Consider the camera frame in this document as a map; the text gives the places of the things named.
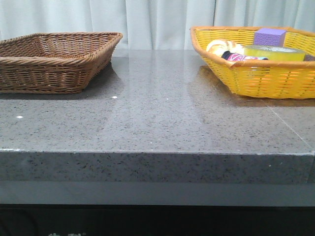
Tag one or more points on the black pink snack packet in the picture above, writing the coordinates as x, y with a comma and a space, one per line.
239, 57

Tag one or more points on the brown pretzel-shaped item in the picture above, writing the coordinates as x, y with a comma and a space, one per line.
309, 57

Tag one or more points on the yellow woven basket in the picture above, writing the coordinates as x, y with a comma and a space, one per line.
254, 78

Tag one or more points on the purple foam block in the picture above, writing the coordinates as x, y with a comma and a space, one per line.
269, 37

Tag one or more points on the yellow tape roll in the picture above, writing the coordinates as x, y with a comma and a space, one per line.
275, 53

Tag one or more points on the brown wicker basket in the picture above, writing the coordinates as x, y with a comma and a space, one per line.
54, 63

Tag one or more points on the cream bread roll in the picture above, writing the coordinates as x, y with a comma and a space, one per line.
219, 46

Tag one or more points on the white curtain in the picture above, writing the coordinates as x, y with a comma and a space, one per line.
150, 24

